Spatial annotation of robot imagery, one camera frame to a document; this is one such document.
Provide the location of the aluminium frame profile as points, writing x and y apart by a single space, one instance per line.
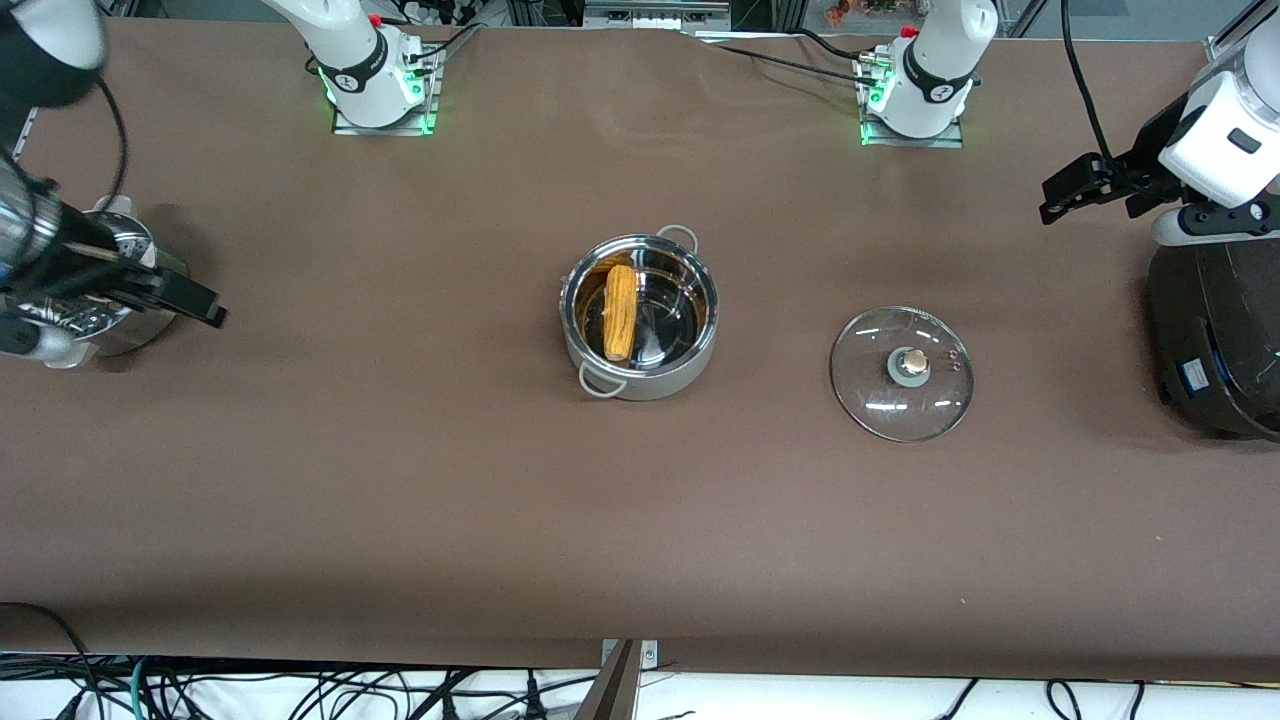
1225 45

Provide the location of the glass lid with gold knob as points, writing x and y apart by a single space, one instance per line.
900 410

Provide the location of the silver table edge bracket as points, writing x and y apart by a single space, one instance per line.
649 653

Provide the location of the yellow corn cob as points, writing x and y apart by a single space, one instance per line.
620 315

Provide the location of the dark metal post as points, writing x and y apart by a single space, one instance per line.
610 690

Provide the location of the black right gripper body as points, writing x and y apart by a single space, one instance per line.
62 270

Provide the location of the black rice cooker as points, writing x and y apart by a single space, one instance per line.
1220 340

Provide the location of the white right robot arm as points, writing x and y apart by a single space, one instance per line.
350 60

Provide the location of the grey metal box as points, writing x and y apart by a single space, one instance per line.
655 12

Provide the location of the steel steamer pot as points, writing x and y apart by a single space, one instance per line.
130 240

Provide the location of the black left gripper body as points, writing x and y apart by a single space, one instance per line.
1146 164

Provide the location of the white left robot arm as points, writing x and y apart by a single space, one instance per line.
935 70

